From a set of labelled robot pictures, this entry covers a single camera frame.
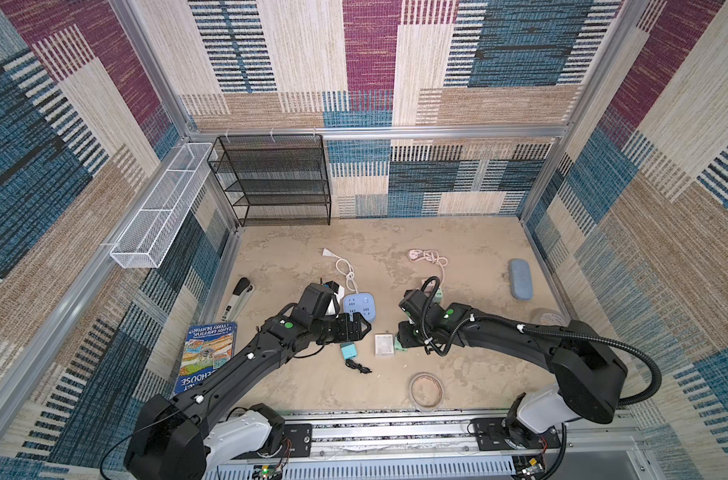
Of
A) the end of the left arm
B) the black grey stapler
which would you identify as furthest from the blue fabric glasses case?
the black grey stapler

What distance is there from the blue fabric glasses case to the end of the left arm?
56cm

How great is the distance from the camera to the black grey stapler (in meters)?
0.94

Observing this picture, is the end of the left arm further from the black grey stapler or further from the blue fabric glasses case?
the blue fabric glasses case

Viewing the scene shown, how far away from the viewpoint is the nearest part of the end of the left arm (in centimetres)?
69

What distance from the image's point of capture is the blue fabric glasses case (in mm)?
986

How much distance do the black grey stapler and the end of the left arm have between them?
40 centimetres

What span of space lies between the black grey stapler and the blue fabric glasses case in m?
0.88
